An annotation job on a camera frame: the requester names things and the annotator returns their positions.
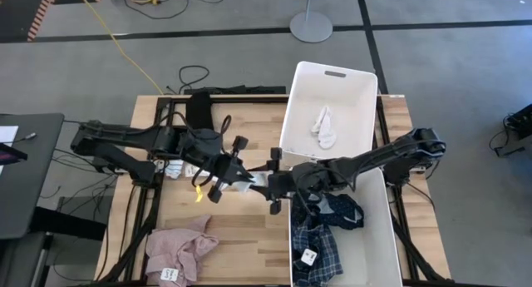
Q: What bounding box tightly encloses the white blue-patterned cloth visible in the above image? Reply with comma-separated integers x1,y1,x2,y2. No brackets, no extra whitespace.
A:
160,158,185,181

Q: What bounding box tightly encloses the round grey stand base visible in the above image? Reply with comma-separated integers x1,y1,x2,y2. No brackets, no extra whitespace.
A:
288,0,334,44

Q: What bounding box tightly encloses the large black hazard-striped mat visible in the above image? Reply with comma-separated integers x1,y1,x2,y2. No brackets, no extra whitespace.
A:
0,0,60,43

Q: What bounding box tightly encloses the plain white sock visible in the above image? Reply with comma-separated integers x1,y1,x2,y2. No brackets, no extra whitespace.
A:
309,105,338,151

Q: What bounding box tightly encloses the black cable loop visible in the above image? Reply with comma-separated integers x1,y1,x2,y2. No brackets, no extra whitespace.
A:
177,64,211,95

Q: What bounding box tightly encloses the dark tablet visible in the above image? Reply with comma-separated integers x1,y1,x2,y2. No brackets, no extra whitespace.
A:
0,142,29,167

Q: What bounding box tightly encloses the white plastic bin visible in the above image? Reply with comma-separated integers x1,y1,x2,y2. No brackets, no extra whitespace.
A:
278,60,380,172

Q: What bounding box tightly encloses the white striped sock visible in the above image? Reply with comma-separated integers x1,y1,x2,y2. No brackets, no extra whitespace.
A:
209,171,272,195

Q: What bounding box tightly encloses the white basket with dark clothes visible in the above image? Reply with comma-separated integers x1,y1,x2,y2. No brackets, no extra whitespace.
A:
288,165,404,287

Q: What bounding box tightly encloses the black garment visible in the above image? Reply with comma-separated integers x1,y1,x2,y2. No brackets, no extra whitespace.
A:
184,90,218,132

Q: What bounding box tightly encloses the black floor equipment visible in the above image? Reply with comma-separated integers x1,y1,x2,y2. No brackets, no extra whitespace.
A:
488,103,532,158

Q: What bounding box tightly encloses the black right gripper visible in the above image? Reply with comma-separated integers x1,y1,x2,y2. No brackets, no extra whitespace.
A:
248,147,300,215

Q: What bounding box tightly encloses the navy dotted shirt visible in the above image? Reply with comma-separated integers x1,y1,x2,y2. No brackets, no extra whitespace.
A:
290,190,366,233

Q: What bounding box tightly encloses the long yellow cable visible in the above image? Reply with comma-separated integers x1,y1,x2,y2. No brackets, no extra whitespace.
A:
72,0,165,96

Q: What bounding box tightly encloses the black cable strip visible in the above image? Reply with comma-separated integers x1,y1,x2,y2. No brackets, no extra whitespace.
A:
183,85,288,96

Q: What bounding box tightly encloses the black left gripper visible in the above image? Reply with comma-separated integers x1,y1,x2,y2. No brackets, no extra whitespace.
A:
207,135,255,204

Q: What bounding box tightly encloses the black metal table frame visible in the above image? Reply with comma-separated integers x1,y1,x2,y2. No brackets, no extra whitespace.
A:
97,94,456,287

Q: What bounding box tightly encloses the pink checked shirt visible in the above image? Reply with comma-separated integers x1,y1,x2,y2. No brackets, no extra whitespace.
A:
145,214,220,287

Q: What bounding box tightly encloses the blue plaid shirt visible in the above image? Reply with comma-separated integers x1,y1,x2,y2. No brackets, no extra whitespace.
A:
290,218,345,287

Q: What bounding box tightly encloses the white paper sheet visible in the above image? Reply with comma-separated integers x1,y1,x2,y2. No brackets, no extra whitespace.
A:
0,125,20,147

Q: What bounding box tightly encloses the black desk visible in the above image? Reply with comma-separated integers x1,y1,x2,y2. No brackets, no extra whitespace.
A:
0,112,67,241

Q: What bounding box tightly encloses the grey cable connector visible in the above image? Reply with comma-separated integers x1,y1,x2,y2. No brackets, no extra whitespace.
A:
12,131,38,146

